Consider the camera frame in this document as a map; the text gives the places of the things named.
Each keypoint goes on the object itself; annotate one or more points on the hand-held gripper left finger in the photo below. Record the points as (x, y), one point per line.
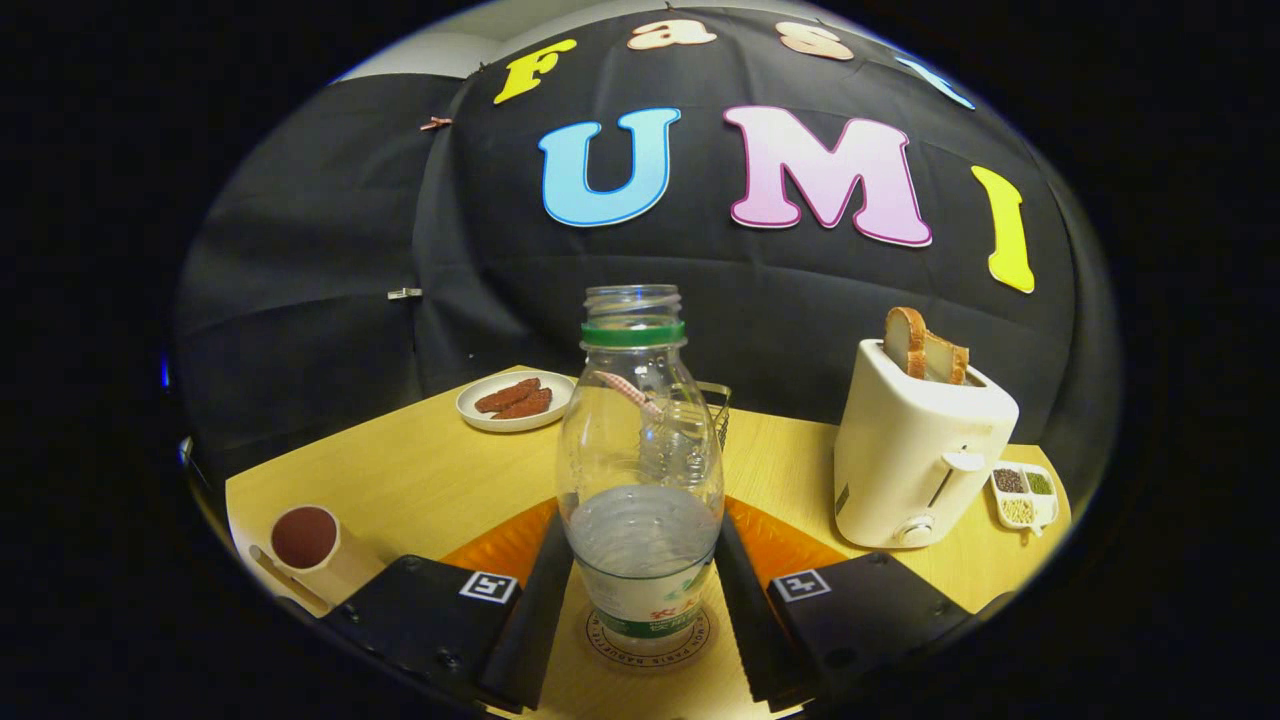
(535, 630)

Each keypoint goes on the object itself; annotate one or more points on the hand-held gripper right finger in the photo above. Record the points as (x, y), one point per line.
(750, 630)

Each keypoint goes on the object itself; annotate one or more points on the round wooden coaster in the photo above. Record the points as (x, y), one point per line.
(598, 636)

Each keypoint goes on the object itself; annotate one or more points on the clear plastic juice bottle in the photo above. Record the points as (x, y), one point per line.
(640, 545)

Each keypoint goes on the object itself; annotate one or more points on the wooden table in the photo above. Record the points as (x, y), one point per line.
(420, 480)

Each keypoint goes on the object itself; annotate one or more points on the white round plate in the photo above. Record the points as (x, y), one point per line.
(475, 415)

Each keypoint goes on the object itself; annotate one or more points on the red-brown sausage piece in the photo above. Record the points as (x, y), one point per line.
(525, 404)
(505, 395)

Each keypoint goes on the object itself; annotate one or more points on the white toaster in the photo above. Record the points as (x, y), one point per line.
(900, 460)

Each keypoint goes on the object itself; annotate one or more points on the white divided seed dish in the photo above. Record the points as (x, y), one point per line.
(1022, 500)

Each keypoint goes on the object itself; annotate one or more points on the copper clip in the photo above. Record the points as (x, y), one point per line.
(436, 123)

